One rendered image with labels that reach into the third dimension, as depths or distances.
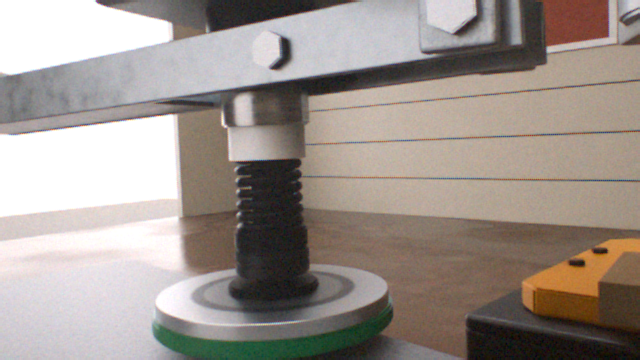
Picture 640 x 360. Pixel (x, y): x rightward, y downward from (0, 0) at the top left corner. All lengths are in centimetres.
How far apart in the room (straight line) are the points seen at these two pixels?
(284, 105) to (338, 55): 9
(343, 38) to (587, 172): 628
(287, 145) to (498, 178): 657
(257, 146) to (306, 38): 11
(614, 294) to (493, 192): 635
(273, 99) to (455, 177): 683
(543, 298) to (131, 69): 64
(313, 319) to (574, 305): 51
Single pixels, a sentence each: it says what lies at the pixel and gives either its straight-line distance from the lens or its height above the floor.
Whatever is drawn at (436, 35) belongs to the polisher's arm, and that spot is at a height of 107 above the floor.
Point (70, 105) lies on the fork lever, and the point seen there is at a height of 105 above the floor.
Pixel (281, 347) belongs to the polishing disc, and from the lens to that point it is 45.
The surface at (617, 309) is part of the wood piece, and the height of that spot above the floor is 80.
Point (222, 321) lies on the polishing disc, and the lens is 46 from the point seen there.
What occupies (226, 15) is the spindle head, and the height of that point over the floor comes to 111.
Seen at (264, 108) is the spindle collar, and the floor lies 103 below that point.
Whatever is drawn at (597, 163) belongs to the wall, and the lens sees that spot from 663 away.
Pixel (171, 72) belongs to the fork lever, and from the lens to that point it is 52.
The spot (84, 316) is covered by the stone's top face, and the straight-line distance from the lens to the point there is 70.
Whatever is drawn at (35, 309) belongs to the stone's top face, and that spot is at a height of 82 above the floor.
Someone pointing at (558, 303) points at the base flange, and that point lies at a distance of 90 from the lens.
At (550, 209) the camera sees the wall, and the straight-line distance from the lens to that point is 683.
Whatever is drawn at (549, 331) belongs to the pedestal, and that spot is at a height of 74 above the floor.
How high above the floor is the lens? 100
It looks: 3 degrees down
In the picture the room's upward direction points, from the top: 2 degrees counter-clockwise
